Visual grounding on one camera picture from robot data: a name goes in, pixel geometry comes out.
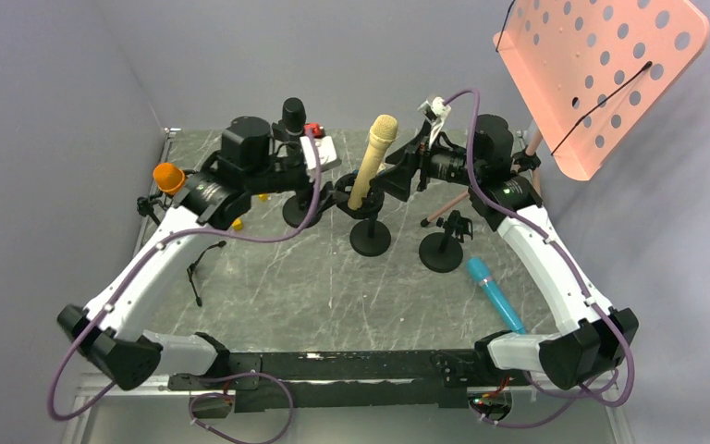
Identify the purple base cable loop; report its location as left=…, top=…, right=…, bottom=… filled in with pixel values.
left=188, top=372, right=295, bottom=444

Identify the orange microphone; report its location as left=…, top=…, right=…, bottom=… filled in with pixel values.
left=153, top=162, right=186, bottom=195

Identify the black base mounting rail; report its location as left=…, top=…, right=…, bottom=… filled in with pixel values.
left=167, top=349, right=533, bottom=413

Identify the black round-base tall stand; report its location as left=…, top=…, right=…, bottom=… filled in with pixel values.
left=282, top=194, right=322, bottom=228

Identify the cream yellow microphone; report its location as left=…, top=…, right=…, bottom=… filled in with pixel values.
left=348, top=115, right=398, bottom=210

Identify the pink perforated music stand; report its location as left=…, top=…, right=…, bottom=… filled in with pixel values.
left=419, top=0, right=710, bottom=229

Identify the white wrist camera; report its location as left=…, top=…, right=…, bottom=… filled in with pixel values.
left=417, top=96, right=451, bottom=147
left=300, top=136, right=341, bottom=175

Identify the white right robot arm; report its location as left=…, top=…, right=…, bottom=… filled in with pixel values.
left=373, top=115, right=639, bottom=389

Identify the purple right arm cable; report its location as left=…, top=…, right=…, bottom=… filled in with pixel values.
left=443, top=89, right=637, bottom=430

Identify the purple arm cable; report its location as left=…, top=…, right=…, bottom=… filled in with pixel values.
left=45, top=129, right=324, bottom=423
left=443, top=89, right=637, bottom=430

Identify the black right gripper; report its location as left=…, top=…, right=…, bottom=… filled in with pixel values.
left=370, top=120, right=484, bottom=201

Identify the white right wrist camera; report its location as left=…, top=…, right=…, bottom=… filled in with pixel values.
left=417, top=96, right=451, bottom=147

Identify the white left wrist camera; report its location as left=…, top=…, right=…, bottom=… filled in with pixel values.
left=300, top=136, right=341, bottom=175

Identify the black round-base clip stand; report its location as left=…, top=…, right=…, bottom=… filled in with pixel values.
left=419, top=210, right=473, bottom=273

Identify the black shock-mount round stand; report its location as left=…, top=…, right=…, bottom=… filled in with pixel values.
left=334, top=172, right=392, bottom=257

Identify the blue microphone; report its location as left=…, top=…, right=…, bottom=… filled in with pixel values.
left=467, top=257, right=526, bottom=334

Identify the black microphone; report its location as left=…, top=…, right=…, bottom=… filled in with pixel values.
left=272, top=97, right=307, bottom=142

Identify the black tripod shock-mount stand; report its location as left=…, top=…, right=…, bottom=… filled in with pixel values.
left=136, top=191, right=226, bottom=308

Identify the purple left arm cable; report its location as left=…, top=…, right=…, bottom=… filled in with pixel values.
left=45, top=129, right=324, bottom=423

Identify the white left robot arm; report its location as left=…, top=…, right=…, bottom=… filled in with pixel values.
left=57, top=117, right=324, bottom=390

